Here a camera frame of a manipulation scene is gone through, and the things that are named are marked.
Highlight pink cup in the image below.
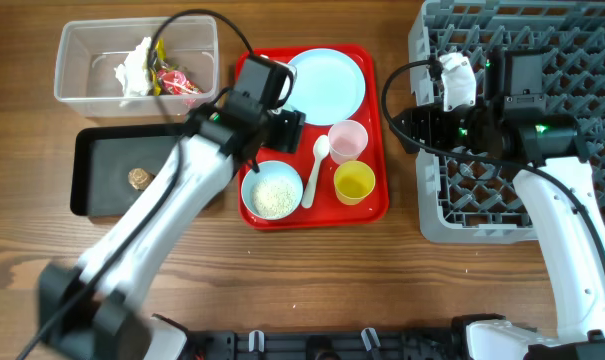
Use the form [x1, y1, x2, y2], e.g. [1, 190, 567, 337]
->
[328, 120, 368, 165]

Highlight yellow snack wrapper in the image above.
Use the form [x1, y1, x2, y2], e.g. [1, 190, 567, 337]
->
[151, 38, 166, 96]

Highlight black waste tray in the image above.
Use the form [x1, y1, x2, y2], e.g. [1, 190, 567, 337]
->
[70, 124, 182, 217]

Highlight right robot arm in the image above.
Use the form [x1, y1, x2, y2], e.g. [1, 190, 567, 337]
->
[387, 103, 605, 359]

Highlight yellow cup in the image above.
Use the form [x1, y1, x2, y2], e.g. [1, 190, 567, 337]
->
[333, 160, 376, 206]

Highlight red snack wrapper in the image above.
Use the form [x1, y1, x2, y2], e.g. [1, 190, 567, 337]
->
[156, 69, 202, 95]

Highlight brown food ball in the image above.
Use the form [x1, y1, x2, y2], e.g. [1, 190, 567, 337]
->
[127, 168, 155, 191]

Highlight white rice grains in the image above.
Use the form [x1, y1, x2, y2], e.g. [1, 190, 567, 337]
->
[251, 177, 298, 219]

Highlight white tissue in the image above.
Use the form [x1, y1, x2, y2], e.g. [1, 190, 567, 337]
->
[114, 37, 152, 97]

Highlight blue bowl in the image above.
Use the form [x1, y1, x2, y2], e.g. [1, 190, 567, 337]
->
[240, 160, 303, 221]

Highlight light blue plate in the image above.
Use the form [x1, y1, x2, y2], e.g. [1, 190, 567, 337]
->
[287, 48, 366, 126]

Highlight clear plastic bin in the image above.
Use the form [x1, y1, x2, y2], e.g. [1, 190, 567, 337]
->
[54, 16, 220, 118]

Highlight grey dishwasher rack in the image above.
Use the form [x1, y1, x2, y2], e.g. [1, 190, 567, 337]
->
[407, 0, 605, 245]

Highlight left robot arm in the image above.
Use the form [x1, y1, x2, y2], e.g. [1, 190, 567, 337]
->
[19, 102, 305, 359]

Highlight red plastic tray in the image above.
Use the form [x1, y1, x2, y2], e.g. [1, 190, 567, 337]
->
[237, 44, 389, 231]

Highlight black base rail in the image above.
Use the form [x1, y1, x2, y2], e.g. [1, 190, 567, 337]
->
[179, 327, 460, 360]

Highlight white plastic spoon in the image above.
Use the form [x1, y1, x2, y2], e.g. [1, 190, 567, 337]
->
[301, 135, 330, 209]

